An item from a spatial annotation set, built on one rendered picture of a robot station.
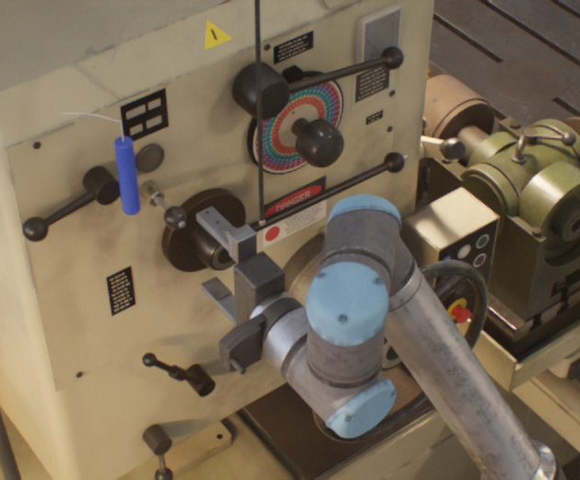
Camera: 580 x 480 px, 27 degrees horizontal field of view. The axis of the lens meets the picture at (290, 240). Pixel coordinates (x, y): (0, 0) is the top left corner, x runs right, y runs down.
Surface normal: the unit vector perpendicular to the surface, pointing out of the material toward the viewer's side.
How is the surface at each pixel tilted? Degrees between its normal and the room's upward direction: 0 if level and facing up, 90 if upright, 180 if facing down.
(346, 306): 5
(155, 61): 45
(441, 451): 90
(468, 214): 0
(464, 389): 74
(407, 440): 90
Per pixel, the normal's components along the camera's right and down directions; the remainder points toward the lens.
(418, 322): 0.32, 0.44
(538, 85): 0.00, -0.72
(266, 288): 0.59, 0.56
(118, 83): 0.42, -0.11
